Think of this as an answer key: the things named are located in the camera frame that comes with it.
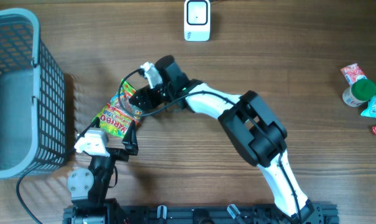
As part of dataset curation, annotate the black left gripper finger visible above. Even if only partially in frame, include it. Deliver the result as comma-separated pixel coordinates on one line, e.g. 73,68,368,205
122,121,139,156
77,117,100,139

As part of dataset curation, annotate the colourful Haribo candy bag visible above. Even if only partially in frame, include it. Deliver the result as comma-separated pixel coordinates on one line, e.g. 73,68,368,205
94,82,143,138

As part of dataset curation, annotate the small red candy packet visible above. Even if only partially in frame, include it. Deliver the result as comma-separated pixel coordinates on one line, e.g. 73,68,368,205
341,63,367,86

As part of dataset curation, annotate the green lid jar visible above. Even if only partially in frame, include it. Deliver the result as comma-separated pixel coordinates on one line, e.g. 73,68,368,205
342,79,376,107

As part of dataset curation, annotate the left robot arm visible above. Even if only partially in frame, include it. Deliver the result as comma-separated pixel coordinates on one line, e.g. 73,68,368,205
62,118,139,224

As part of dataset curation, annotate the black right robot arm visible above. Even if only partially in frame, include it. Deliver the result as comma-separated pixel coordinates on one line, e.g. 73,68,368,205
129,55,313,223

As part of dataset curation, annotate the white barcode scanner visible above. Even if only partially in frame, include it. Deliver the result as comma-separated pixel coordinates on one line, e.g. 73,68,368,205
183,0,211,42

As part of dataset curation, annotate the grey plastic basket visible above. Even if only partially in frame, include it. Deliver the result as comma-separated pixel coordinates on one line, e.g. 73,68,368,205
0,8,66,179

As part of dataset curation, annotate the black camera cable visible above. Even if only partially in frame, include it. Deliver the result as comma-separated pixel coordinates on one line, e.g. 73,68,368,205
16,148,78,224
117,68,303,224

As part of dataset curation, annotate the black left camera cable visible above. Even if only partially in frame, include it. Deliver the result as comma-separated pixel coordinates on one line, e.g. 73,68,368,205
16,148,78,224

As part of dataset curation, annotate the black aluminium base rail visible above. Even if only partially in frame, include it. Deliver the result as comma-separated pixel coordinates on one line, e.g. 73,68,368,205
62,203,340,224

